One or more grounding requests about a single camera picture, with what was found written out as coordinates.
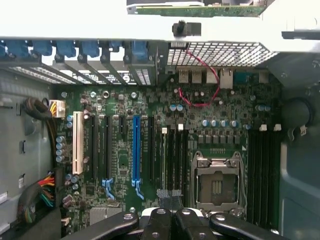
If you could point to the white power connector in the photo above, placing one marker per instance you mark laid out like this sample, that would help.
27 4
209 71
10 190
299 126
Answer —
58 108

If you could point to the blue card retention clip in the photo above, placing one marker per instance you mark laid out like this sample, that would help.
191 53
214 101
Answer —
138 51
65 48
115 46
42 47
90 48
16 48

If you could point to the metal CPU socket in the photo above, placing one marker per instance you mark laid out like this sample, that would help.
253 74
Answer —
217 172

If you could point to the black round case knob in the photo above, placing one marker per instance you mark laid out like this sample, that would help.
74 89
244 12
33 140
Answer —
297 115

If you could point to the silver chipset heatsink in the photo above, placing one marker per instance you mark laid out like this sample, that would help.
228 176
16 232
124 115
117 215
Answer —
105 215

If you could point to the silver USB port stack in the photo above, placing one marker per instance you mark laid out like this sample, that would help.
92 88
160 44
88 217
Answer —
211 75
184 75
196 75

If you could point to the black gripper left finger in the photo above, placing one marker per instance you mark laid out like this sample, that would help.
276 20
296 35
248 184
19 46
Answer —
160 225

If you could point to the black intrusion switch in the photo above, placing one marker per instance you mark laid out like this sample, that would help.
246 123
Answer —
186 28

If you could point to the green motherboard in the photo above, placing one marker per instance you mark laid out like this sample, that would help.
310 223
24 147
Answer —
125 150

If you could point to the blue expansion slot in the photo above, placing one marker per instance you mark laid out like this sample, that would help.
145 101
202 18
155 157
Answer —
136 147

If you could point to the white PCI expansion slot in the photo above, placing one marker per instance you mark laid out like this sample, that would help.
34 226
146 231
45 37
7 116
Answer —
78 142

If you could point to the blue slot latch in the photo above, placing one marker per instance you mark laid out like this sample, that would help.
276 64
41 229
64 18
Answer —
108 187
138 188

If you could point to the silver ethernet port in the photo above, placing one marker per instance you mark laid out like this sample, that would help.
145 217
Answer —
226 78

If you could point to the short black expansion slot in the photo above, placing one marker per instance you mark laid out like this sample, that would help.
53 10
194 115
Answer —
122 125

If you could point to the long black expansion slot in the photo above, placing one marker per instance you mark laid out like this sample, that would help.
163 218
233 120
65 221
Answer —
151 147
94 147
109 147

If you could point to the grey metal PC case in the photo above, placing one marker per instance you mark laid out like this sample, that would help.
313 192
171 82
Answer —
297 180

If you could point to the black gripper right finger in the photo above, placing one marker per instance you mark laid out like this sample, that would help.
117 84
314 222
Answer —
187 225

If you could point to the green circuit card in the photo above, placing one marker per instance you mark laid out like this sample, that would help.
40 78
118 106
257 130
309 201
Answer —
200 10

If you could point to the black RAM slot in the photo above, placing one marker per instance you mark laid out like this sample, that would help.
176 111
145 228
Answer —
275 175
185 160
178 160
253 175
260 175
268 175
163 160
171 160

